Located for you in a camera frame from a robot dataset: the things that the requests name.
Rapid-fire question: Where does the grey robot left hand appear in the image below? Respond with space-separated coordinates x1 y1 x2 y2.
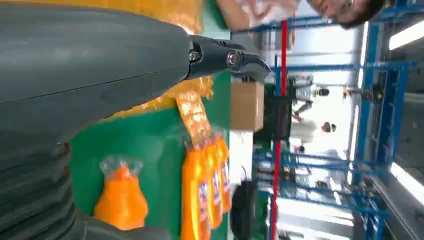
0 1 272 240

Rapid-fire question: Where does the orange drink bottle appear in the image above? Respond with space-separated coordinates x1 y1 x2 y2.
93 155 149 232
180 142 212 240
216 134 233 214
205 135 223 230

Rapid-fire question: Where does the yellow plastic sheet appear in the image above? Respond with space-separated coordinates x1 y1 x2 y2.
0 0 215 148

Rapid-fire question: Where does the green table mat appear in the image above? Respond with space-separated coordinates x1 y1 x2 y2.
67 0 233 240

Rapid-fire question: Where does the brown cardboard box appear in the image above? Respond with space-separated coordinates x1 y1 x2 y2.
230 81 265 133

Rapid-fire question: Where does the white table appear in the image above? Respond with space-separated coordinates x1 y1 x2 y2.
228 130 256 240

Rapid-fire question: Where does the black board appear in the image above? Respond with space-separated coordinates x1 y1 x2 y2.
260 95 293 141

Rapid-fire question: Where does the black zipped case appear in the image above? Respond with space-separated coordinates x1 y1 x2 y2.
230 180 259 240

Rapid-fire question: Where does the red pole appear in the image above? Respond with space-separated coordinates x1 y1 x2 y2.
268 19 289 240

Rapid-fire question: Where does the person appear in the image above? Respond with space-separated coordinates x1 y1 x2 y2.
291 119 337 144
216 0 388 31
290 75 331 123

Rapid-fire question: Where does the tall blue shelving rack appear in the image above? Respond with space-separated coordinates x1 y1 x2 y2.
351 0 424 240

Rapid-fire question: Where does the ceiling light strip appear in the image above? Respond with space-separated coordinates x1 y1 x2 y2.
388 19 424 51
390 162 424 208

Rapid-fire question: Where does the blue metal frame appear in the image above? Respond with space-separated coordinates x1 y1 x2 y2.
254 149 393 240

